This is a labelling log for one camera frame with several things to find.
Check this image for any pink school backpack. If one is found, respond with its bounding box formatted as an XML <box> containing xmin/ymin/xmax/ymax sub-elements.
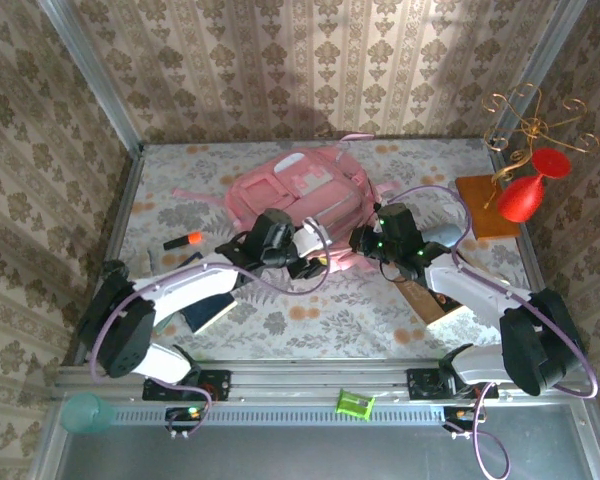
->
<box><xmin>172</xmin><ymin>132</ymin><xmax>402</xmax><ymax>275</ymax></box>

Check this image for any brown kraft notebook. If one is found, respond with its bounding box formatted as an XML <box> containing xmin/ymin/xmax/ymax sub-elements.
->
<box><xmin>397</xmin><ymin>279</ymin><xmax>462</xmax><ymax>327</ymax></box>

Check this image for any orange black highlighter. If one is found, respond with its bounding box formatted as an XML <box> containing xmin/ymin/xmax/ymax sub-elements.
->
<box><xmin>162</xmin><ymin>231</ymin><xmax>204</xmax><ymax>253</ymax></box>

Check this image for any navy blue book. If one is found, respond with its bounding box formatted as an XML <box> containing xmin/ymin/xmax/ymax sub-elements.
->
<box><xmin>172</xmin><ymin>251</ymin><xmax>240</xmax><ymax>336</ymax></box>

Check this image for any red plastic wine glass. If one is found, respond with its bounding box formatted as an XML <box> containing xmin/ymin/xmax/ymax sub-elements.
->
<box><xmin>496</xmin><ymin>147</ymin><xmax>573</xmax><ymax>224</ymax></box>

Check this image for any green pencil sharpener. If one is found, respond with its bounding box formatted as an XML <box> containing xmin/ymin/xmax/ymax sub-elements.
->
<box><xmin>334</xmin><ymin>388</ymin><xmax>377</xmax><ymax>422</ymax></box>

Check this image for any small black controller board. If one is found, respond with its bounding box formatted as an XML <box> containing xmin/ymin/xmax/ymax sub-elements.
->
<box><xmin>442</xmin><ymin>405</ymin><xmax>487</xmax><ymax>437</ymax></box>
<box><xmin>164</xmin><ymin>405</ymin><xmax>205</xmax><ymax>435</ymax></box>

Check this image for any teal translucent cup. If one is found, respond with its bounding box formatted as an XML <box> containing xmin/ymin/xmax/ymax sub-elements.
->
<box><xmin>59</xmin><ymin>391</ymin><xmax>118</xmax><ymax>435</ymax></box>

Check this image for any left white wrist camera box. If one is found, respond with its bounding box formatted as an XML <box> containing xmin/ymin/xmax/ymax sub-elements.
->
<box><xmin>294</xmin><ymin>217</ymin><xmax>332</xmax><ymax>259</ymax></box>

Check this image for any gold wire rack wooden base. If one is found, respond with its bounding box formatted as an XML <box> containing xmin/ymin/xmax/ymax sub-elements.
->
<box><xmin>454</xmin><ymin>82</ymin><xmax>600</xmax><ymax>242</ymax></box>

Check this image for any aluminium mounting rail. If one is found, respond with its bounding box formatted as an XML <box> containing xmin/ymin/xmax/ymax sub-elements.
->
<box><xmin>53</xmin><ymin>359</ymin><xmax>589</xmax><ymax>402</ymax></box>

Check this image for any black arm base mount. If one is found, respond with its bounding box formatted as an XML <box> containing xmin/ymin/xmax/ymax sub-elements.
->
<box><xmin>406</xmin><ymin>367</ymin><xmax>500</xmax><ymax>402</ymax></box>
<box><xmin>142</xmin><ymin>368</ymin><xmax>232</xmax><ymax>403</ymax></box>

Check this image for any grey slotted cable duct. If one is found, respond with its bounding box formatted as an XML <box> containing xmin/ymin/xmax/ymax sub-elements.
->
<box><xmin>114</xmin><ymin>405</ymin><xmax>446</xmax><ymax>428</ymax></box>

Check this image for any aluminium frame post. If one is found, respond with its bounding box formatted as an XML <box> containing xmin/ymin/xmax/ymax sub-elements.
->
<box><xmin>36</xmin><ymin>0</ymin><xmax>147</xmax><ymax>157</ymax></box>
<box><xmin>488</xmin><ymin>0</ymin><xmax>589</xmax><ymax>147</ymax></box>

